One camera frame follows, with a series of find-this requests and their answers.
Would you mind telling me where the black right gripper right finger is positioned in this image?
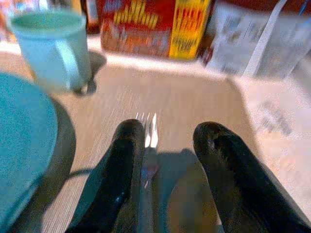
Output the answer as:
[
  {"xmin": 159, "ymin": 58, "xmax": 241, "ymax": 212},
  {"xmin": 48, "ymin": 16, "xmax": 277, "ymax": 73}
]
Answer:
[{"xmin": 192, "ymin": 121, "xmax": 311, "ymax": 233}]

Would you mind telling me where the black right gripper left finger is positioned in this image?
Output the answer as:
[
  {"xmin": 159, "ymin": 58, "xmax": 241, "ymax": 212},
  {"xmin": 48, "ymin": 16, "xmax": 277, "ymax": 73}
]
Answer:
[{"xmin": 65, "ymin": 118, "xmax": 146, "ymax": 233}]

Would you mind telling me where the silver metal fork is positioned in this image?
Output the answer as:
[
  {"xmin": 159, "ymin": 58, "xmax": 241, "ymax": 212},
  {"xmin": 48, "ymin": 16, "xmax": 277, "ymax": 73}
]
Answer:
[{"xmin": 135, "ymin": 112, "xmax": 159, "ymax": 192}]

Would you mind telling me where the beige woven placemat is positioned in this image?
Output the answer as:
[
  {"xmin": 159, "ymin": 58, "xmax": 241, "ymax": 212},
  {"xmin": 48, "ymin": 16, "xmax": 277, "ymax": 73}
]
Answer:
[{"xmin": 0, "ymin": 51, "xmax": 262, "ymax": 233}]

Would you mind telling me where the teal plate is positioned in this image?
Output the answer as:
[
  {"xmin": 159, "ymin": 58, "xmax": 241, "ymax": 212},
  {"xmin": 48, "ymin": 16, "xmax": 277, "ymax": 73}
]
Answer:
[{"xmin": 0, "ymin": 71, "xmax": 59, "ymax": 233}]

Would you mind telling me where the white printed paper bag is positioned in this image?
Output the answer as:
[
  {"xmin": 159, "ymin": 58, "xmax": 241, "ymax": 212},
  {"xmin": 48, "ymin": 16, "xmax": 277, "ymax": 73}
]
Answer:
[{"xmin": 208, "ymin": 0, "xmax": 311, "ymax": 79}]

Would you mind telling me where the light green mug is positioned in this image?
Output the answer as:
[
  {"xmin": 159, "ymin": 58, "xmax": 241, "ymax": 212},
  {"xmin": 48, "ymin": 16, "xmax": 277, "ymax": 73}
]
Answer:
[{"xmin": 9, "ymin": 11, "xmax": 92, "ymax": 94}]

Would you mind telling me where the red and yellow cereal box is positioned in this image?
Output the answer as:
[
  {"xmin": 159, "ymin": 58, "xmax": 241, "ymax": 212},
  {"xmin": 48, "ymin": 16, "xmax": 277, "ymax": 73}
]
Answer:
[{"xmin": 100, "ymin": 0, "xmax": 212, "ymax": 60}]

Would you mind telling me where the dark brown bottle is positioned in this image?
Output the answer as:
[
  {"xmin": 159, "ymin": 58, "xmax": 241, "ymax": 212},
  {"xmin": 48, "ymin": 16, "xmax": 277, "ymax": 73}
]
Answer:
[{"xmin": 81, "ymin": 0, "xmax": 102, "ymax": 34}]

